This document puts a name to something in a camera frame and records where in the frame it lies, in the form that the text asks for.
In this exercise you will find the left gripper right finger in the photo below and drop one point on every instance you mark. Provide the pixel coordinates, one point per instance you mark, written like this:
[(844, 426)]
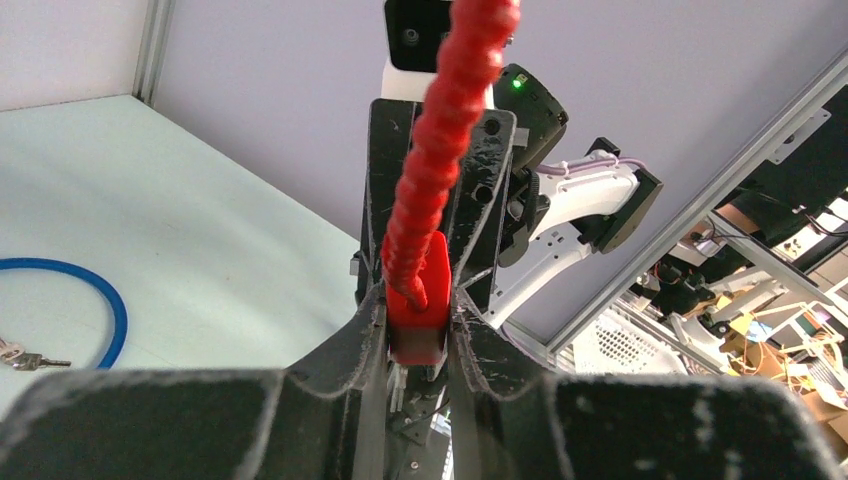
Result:
[(515, 418)]

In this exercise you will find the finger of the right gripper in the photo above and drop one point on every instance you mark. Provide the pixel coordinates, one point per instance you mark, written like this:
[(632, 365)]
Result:
[(389, 140), (477, 204)]

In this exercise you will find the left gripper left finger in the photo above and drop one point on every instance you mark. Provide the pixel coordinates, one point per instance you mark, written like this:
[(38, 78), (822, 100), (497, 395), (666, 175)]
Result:
[(323, 417)]

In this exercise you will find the red cable padlock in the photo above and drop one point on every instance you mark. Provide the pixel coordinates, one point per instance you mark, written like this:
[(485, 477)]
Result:
[(414, 255)]

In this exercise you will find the blue cable lock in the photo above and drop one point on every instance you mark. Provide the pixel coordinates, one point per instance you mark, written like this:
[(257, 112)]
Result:
[(67, 312)]

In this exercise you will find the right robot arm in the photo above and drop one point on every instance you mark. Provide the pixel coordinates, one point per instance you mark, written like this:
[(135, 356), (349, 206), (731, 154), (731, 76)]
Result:
[(513, 223)]

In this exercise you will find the blue lock key pair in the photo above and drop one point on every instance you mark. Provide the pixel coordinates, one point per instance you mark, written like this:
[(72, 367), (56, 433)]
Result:
[(16, 357)]

